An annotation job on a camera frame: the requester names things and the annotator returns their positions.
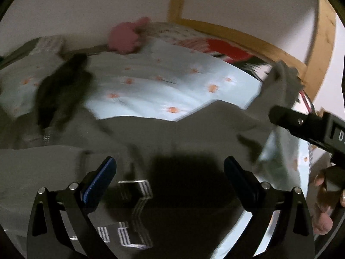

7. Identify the white striped blanket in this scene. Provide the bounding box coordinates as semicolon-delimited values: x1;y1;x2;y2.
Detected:
34;36;67;58

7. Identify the wooden bed frame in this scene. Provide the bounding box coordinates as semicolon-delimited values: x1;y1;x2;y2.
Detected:
168;0;336;101

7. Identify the pink plush toy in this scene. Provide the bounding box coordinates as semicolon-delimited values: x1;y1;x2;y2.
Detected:
108;17;151;55

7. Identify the floral light blue duvet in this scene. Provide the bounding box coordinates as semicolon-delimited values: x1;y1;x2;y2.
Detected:
0;36;310;258

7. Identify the person's right hand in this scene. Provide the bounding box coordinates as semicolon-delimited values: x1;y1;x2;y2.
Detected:
309;169;345;236

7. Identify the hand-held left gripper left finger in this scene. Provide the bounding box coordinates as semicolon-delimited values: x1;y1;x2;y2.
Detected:
26;156;117;259

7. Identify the grey sweatshirt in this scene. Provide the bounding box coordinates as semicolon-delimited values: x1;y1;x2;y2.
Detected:
0;61;306;259

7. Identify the dark cloth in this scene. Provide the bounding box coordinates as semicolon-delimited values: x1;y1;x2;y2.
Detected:
35;53;93;131

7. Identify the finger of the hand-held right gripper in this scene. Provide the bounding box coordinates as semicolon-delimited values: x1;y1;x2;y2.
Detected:
269;105;328;149

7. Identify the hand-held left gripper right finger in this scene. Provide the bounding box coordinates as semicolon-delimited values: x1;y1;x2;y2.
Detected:
223;156;316;259

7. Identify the printed pillow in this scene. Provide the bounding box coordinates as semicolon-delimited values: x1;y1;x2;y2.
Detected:
149;23;271;83

